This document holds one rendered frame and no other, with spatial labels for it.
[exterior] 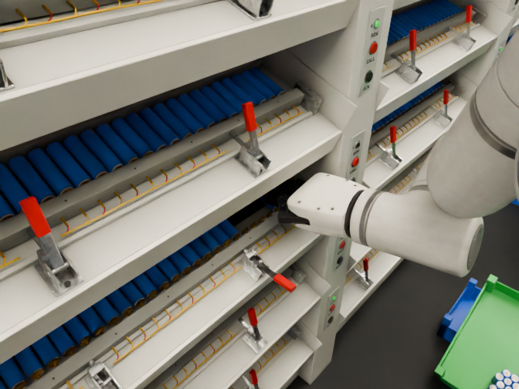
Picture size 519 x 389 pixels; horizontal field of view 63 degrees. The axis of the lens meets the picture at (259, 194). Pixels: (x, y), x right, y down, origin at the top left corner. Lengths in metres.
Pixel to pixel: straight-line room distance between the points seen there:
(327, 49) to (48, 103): 0.42
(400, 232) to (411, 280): 0.92
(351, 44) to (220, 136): 0.22
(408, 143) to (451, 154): 0.64
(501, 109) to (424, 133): 0.77
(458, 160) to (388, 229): 0.20
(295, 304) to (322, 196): 0.31
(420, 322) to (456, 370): 0.17
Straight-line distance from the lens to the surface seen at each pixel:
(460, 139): 0.41
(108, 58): 0.37
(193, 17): 0.45
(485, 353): 1.31
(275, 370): 1.03
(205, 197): 0.51
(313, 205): 0.63
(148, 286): 0.62
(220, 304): 0.65
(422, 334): 1.37
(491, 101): 0.37
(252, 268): 0.67
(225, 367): 0.81
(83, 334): 0.60
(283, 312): 0.88
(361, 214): 0.60
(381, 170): 0.95
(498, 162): 0.39
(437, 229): 0.57
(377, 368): 1.26
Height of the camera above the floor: 1.05
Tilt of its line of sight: 36 degrees down
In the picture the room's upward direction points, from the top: straight up
